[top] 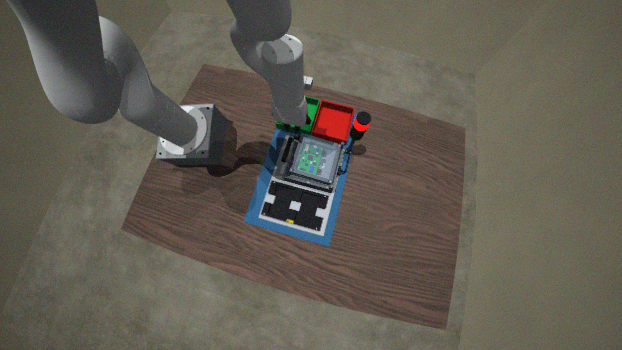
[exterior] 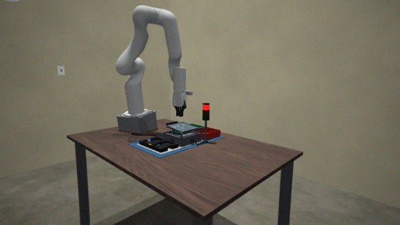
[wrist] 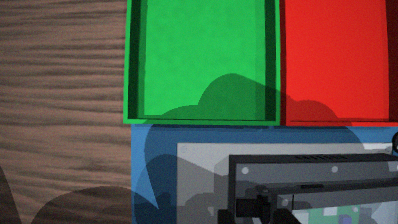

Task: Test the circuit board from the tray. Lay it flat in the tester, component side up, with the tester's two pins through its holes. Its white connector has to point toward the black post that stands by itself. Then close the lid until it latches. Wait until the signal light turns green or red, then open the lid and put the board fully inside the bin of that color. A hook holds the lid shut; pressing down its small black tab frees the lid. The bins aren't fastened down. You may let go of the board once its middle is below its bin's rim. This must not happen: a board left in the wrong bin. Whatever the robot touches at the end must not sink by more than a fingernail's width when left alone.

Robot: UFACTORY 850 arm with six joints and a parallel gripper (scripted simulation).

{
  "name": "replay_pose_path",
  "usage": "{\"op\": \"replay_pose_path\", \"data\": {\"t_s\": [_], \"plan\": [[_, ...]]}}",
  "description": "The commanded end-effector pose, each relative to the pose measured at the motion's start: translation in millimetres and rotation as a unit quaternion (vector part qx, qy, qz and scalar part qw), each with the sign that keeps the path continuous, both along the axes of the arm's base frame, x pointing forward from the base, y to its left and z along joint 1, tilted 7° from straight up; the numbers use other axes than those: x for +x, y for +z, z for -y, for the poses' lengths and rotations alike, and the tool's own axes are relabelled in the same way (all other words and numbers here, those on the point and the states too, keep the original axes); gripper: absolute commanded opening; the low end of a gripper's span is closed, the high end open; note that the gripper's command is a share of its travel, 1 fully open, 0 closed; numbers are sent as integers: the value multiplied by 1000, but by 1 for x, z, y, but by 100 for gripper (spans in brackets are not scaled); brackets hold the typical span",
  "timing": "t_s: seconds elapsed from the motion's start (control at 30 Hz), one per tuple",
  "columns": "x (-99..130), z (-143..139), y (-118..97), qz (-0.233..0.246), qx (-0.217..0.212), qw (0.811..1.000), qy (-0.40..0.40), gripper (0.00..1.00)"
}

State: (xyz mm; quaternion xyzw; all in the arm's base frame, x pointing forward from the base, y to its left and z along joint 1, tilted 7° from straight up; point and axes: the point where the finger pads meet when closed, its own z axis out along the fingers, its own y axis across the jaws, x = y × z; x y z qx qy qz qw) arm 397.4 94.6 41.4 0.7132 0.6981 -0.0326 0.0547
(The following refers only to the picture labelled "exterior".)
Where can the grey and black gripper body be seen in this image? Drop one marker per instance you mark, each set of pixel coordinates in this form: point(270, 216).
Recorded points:
point(178, 98)

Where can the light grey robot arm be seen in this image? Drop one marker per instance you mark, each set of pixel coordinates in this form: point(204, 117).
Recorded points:
point(129, 63)

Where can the red bin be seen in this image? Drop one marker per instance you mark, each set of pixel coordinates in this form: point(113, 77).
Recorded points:
point(211, 133)

